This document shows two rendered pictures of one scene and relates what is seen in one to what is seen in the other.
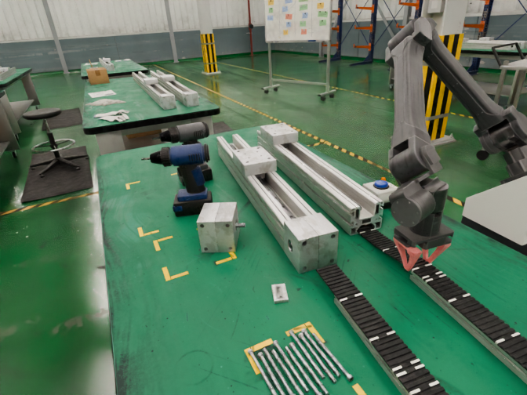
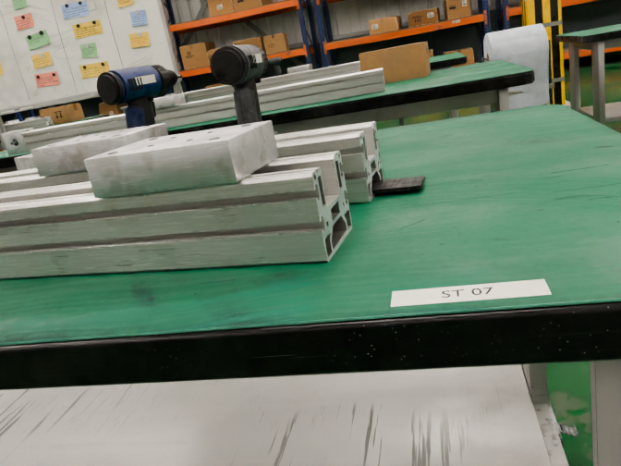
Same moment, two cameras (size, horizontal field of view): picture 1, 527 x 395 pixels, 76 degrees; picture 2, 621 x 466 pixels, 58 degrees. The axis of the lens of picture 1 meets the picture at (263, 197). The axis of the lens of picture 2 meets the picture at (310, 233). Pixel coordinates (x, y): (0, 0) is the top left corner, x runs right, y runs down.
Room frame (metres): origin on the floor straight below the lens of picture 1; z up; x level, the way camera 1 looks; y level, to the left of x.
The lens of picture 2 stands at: (1.84, -0.47, 0.96)
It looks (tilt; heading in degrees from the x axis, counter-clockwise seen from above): 17 degrees down; 128
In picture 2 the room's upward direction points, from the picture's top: 11 degrees counter-clockwise
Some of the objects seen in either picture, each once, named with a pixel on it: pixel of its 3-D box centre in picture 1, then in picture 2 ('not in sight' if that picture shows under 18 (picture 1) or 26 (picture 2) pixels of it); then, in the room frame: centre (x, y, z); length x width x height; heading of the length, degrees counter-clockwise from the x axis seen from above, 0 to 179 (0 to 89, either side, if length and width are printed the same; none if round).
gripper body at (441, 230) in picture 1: (425, 221); not in sight; (0.59, -0.33, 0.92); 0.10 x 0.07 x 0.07; 107
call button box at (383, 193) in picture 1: (377, 194); not in sight; (0.93, -0.35, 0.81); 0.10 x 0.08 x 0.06; 107
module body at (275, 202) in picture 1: (254, 176); (115, 190); (1.10, 0.03, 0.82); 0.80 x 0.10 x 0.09; 17
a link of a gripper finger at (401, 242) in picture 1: (415, 251); not in sight; (0.59, -0.32, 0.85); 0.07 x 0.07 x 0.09; 17
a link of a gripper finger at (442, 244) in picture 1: (424, 248); not in sight; (0.59, -0.34, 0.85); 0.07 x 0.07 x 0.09; 17
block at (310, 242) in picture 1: (314, 240); not in sight; (0.68, -0.12, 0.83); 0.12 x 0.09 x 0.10; 107
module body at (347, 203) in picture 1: (303, 167); (20, 231); (1.16, -0.16, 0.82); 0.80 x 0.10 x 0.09; 17
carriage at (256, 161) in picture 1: (253, 164); (105, 158); (1.10, 0.03, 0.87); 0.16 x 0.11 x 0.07; 17
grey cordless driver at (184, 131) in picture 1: (183, 154); (255, 110); (1.19, 0.28, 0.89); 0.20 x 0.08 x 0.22; 113
